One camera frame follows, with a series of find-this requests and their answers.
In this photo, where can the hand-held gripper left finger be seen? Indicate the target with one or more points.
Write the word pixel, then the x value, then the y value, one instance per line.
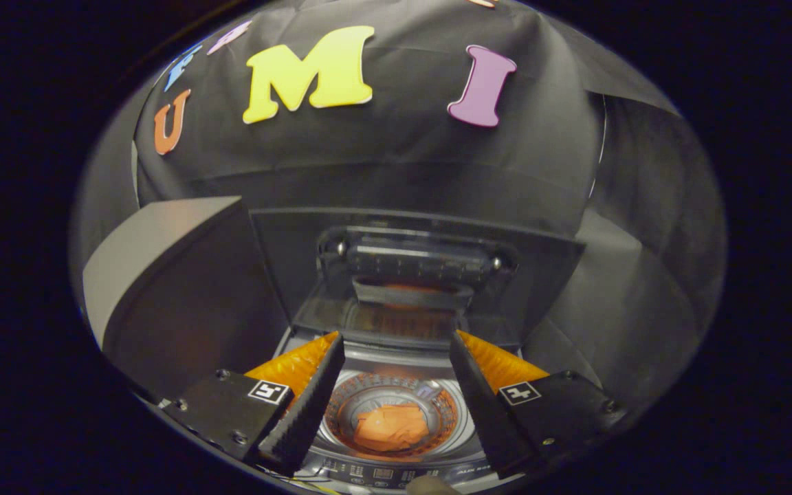
pixel 306 412

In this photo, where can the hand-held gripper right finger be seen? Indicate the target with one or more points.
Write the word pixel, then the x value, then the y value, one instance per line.
pixel 485 412

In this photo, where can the orange polo shirt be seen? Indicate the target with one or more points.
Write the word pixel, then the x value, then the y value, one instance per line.
pixel 390 426

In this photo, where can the grey cabinet with dark sides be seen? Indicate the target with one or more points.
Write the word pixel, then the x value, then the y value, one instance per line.
pixel 190 309

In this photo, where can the black backdrop cloth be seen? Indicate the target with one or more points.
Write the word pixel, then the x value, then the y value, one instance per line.
pixel 403 165

